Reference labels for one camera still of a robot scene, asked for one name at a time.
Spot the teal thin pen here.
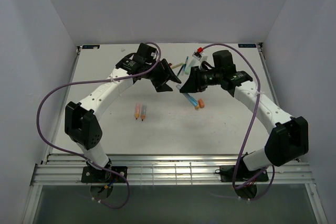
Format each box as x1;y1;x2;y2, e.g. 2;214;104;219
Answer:
176;64;185;77

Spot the yellow barrel pen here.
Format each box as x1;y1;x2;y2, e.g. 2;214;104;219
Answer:
170;62;184;69

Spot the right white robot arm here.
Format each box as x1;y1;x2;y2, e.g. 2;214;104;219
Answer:
180;67;309;180

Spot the left blue corner label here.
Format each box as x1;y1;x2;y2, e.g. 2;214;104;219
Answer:
81;45;100;49

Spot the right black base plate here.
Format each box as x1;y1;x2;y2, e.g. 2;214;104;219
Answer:
214;165;269;182

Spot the blue highlighter pen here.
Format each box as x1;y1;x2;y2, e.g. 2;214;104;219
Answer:
176;84;198;107

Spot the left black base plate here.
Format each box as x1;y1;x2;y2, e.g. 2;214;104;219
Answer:
81;165;128;184

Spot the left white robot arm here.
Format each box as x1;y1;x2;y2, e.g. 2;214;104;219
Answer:
65;57;182;182

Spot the blue capped pen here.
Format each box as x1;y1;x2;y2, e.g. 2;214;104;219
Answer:
181;56;189;75

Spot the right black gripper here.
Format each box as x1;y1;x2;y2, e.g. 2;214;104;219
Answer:
180;66;223;93

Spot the green highlighter pen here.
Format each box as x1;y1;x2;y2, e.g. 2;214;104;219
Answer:
184;59;196;75

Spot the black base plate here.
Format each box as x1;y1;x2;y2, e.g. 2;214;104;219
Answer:
214;165;269;182
81;165;128;184

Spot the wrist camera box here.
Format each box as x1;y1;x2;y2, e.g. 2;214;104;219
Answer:
212;50;235;69
136;43;157;60

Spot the right blue corner label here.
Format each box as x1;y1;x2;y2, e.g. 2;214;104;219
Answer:
238;44;257;48

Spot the orange highlighter pen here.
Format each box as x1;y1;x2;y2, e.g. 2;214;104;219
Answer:
140;104;147;121

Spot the blue corner label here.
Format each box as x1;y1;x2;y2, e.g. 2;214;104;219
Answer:
81;45;100;49
238;44;257;48

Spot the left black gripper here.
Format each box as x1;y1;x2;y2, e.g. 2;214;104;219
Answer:
144;58;181;93

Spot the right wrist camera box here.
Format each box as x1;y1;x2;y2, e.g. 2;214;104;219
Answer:
212;50;235;69

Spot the orange pen cap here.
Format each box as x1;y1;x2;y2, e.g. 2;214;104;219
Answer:
198;99;205;108

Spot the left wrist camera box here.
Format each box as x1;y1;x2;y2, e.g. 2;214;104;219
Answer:
136;43;157;60

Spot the yellow highlighter pen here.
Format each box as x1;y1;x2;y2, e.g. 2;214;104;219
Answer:
134;103;141;120

